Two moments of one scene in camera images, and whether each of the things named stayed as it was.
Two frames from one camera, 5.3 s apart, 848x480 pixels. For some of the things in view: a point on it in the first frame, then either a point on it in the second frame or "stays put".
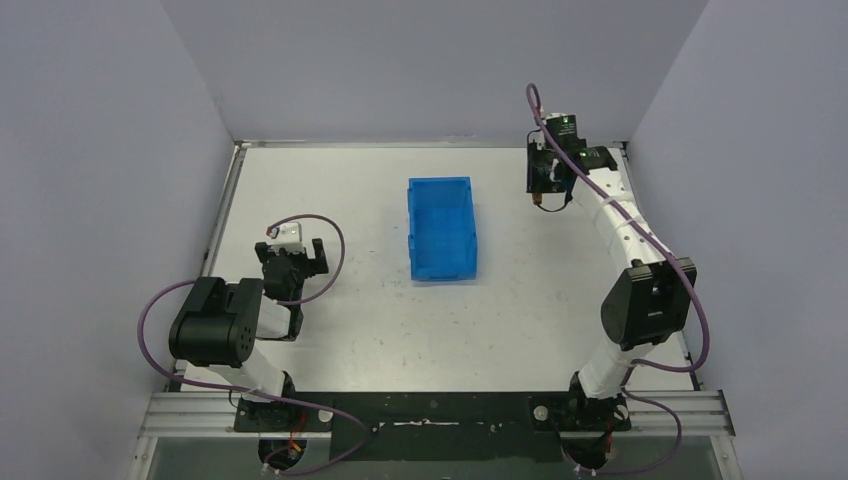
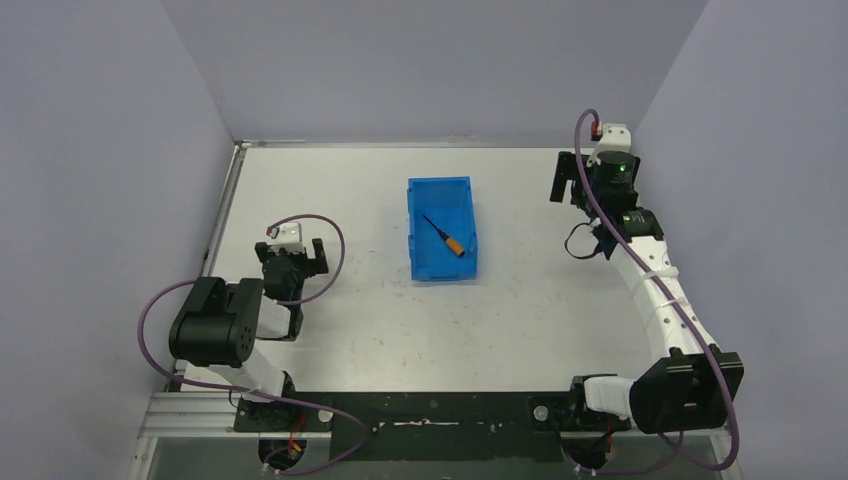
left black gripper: x=307 y=262 stays put
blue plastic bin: x=442 y=231 stays put
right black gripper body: x=539 y=169 -> x=596 y=193
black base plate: x=442 y=426 stays put
